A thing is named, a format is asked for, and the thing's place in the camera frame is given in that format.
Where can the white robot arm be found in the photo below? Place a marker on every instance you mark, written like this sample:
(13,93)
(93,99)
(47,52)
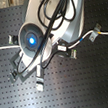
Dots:
(49,25)

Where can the metal cable clip right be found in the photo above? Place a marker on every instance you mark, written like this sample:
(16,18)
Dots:
(96,30)

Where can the metal cable clip left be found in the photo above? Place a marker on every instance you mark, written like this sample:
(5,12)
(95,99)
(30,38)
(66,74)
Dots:
(13,40)

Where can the metal cable clip centre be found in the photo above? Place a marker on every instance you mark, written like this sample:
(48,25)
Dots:
(65,52)

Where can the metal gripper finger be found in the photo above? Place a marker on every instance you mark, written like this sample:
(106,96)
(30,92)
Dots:
(13,74)
(39,78)

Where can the metal cable clip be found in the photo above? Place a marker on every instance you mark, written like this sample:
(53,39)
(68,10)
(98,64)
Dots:
(96,30)
(13,40)
(65,52)

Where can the grey gripper blue light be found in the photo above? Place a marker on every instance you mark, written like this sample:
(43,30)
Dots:
(35,43)

